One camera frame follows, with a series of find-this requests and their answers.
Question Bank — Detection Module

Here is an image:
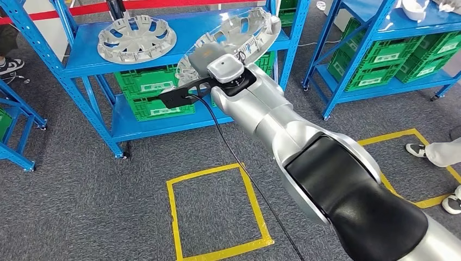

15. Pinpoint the white cabinet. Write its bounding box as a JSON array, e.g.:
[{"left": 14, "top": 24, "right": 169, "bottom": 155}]
[{"left": 21, "top": 0, "right": 69, "bottom": 62}]

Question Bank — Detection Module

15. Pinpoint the blue metal shelf rack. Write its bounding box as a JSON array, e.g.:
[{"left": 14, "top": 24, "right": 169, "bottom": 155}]
[
  {"left": 0, "top": 0, "right": 311, "bottom": 160},
  {"left": 302, "top": 0, "right": 461, "bottom": 121},
  {"left": 0, "top": 77, "right": 47, "bottom": 173}
]

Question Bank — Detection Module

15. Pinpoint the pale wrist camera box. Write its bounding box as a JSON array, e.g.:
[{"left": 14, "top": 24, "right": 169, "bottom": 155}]
[{"left": 207, "top": 54, "right": 246, "bottom": 84}]

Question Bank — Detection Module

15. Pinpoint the white moulded part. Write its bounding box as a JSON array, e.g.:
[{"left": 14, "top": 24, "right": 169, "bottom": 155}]
[{"left": 401, "top": 0, "right": 431, "bottom": 22}]

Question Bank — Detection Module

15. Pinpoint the black belt stanchion post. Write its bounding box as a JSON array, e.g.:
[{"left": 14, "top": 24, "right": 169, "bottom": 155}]
[{"left": 105, "top": 0, "right": 127, "bottom": 21}]

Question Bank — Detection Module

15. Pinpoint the grey plastic wheel cover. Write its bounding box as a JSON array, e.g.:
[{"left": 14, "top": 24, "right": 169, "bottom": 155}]
[
  {"left": 175, "top": 6, "right": 282, "bottom": 88},
  {"left": 97, "top": 14, "right": 178, "bottom": 66}
]

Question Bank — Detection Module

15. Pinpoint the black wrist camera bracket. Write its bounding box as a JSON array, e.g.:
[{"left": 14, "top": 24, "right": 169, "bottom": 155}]
[{"left": 157, "top": 74, "right": 220, "bottom": 109}]

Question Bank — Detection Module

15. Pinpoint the red barrier belt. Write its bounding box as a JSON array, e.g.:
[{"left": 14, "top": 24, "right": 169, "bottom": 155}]
[{"left": 0, "top": 0, "right": 260, "bottom": 26}]

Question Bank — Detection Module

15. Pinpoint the black camera cable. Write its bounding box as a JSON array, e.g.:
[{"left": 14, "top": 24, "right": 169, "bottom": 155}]
[{"left": 187, "top": 94, "right": 307, "bottom": 261}]

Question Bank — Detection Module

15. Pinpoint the grey moulded part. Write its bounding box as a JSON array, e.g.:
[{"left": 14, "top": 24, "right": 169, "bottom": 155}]
[{"left": 434, "top": 0, "right": 461, "bottom": 15}]

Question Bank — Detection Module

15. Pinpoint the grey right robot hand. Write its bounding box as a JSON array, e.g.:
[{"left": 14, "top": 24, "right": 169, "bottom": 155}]
[{"left": 188, "top": 42, "right": 227, "bottom": 78}]

